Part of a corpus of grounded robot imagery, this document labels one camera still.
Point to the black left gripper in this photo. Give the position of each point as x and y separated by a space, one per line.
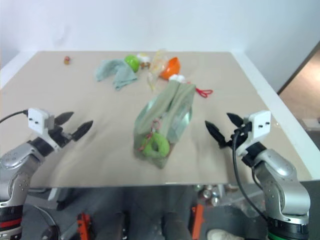
58 136

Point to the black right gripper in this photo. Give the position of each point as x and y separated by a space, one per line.
241 132

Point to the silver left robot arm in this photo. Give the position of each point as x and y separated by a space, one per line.
20 155

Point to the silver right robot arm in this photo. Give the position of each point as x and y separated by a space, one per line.
282 180

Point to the clear plastic bag with items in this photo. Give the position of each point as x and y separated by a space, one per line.
162 110

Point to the beige table cover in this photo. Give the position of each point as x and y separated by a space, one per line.
100 112

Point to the small red toy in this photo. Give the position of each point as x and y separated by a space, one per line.
67 60

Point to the aluminium drink can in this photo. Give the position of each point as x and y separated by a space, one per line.
216 193
216 201

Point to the light green cloth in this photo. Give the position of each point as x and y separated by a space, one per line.
117 73

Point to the white plush toy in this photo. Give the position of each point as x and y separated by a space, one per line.
178 78

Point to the orange plastic bowl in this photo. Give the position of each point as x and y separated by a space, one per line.
172 66

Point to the green plastic ball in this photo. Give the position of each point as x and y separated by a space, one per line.
132 62

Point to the brown door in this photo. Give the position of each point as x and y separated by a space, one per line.
302 75

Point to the white yellow toy figure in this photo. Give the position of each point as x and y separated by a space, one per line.
144 59

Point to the orange black clamp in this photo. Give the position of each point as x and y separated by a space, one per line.
197 221
83 225

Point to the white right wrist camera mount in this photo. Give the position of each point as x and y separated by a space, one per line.
260 125

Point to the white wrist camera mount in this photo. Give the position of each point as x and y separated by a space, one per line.
260 125
37 120

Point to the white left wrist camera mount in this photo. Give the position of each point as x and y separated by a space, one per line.
37 120

